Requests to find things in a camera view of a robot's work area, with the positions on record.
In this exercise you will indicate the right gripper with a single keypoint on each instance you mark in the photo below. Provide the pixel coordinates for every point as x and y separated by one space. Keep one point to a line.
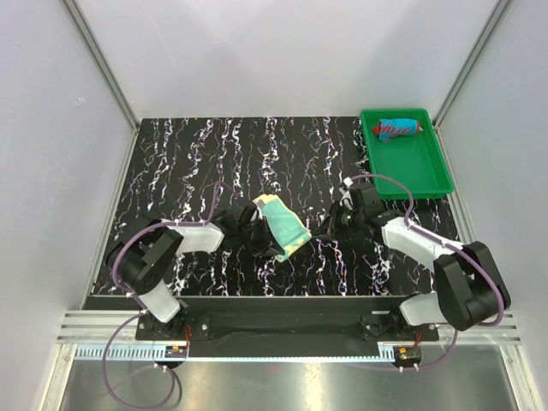
326 227

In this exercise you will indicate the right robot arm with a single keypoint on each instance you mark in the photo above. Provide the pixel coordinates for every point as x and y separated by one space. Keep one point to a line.
468 287

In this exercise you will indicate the green plastic bin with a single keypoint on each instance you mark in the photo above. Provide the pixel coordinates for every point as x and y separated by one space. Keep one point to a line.
417 162

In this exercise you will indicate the red and blue towel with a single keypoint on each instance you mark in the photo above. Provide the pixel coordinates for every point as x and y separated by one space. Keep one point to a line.
387 129

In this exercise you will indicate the yellow and green towel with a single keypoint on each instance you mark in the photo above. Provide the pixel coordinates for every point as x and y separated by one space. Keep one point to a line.
288 230

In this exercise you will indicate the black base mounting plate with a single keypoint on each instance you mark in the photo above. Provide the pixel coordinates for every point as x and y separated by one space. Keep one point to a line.
241 347

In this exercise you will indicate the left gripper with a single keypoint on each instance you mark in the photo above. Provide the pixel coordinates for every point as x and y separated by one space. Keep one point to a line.
267 245

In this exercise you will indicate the aluminium rail frame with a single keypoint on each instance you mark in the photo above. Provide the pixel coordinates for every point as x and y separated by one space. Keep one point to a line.
98 326

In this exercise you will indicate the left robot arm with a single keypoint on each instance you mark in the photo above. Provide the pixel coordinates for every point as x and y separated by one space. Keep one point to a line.
139 259

